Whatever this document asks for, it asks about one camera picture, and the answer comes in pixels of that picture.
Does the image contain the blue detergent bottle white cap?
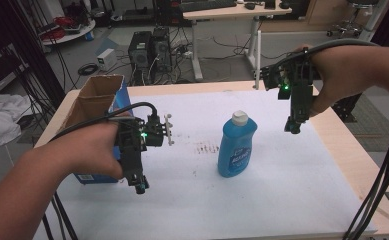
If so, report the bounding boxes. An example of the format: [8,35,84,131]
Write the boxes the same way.
[217,110,259,179]

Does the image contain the black computer tower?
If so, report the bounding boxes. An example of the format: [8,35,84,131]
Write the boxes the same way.
[152,26,174,75]
[127,30,155,85]

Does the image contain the white cloth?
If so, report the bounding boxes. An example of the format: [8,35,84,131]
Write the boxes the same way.
[0,89,34,152]

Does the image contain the black cable bundle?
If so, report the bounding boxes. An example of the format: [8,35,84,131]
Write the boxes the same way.
[342,103,389,240]

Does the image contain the grey floor mat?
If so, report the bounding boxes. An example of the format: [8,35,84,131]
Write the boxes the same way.
[346,94,389,153]

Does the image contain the blue cardboard box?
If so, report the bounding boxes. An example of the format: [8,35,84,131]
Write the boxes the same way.
[56,74,133,185]

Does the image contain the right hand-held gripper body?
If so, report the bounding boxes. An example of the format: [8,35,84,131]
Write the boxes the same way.
[260,48,315,121]

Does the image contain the person's right hand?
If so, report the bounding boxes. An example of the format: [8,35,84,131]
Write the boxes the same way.
[293,43,380,118]

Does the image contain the black keyboard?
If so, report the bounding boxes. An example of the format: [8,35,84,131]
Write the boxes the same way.
[178,0,238,13]

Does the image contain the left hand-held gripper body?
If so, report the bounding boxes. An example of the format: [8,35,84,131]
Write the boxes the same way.
[115,112,176,176]

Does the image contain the person's left hand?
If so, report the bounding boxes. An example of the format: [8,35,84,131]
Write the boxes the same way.
[53,112,134,181]

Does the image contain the wooden desk with white legs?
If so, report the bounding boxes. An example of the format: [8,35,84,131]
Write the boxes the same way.
[181,2,294,90]

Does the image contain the round white table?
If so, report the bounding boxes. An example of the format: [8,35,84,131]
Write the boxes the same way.
[41,18,97,47]

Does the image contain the right gripper grey cable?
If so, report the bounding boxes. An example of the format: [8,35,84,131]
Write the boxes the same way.
[275,37,380,68]

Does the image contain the coiled black cable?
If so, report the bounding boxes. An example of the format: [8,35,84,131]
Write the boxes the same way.
[77,62,99,77]

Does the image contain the black hanging cables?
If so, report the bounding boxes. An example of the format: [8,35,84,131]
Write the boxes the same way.
[41,192,80,240]

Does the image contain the office chair base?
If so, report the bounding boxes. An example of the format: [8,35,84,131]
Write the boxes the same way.
[326,0,380,38]

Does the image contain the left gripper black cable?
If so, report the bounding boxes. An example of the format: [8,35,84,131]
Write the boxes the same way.
[49,101,159,143]

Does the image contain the white power supply box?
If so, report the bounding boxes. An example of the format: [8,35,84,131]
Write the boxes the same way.
[96,47,118,72]

